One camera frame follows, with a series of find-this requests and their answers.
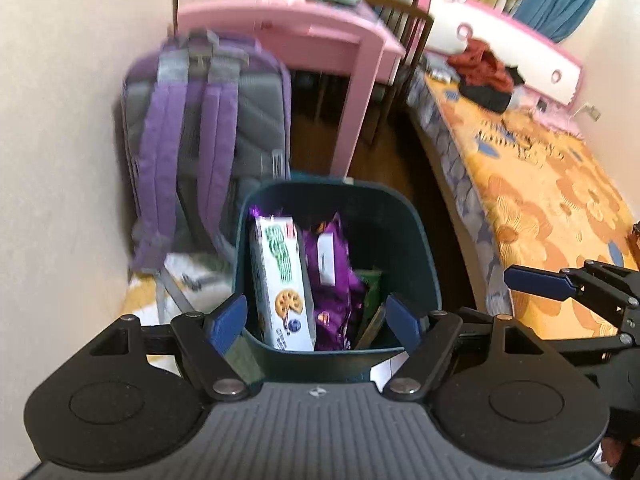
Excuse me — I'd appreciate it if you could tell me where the green white cookie box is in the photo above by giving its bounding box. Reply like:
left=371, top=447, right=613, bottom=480
left=249, top=215, right=317, bottom=352

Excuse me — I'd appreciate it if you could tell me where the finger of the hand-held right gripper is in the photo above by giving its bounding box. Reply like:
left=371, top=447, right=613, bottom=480
left=452, top=310, right=640, bottom=362
left=504, top=259, right=640, bottom=322

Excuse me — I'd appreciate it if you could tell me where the pink white bed headboard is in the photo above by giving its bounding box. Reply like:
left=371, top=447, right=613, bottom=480
left=417, top=0, right=585, bottom=109

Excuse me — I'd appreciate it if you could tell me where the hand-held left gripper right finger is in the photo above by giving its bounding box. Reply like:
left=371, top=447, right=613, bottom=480
left=382, top=294, right=556, bottom=404

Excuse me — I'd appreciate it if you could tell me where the dark wooden chair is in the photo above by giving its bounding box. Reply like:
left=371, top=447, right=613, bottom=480
left=362, top=0, right=435, bottom=147

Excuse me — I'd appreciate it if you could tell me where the dark green trash bin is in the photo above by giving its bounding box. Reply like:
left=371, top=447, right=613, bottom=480
left=231, top=172, right=444, bottom=387

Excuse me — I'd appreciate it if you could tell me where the green snack packet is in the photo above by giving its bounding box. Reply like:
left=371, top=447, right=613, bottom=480
left=352, top=269, right=389, bottom=351

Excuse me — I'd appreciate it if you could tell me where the pink cloth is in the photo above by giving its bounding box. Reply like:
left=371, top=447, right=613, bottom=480
left=525, top=89, right=584, bottom=137

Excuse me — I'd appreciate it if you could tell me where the red clothing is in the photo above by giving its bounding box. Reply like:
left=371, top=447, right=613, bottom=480
left=447, top=39, right=516, bottom=94

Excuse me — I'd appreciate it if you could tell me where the purple grey backpack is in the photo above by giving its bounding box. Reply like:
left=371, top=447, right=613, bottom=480
left=121, top=30, right=294, bottom=282

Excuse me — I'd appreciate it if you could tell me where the purple snack wrapper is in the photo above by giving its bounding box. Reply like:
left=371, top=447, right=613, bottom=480
left=249, top=204, right=372, bottom=354

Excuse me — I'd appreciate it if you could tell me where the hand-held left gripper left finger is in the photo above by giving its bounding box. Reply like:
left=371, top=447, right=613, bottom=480
left=87, top=294, right=251, bottom=404

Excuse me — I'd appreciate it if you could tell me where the orange floral bedsheet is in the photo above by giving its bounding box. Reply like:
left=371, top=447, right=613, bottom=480
left=407, top=67, right=640, bottom=342

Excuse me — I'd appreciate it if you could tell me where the pink desk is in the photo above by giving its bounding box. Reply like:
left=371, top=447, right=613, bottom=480
left=177, top=0, right=407, bottom=179

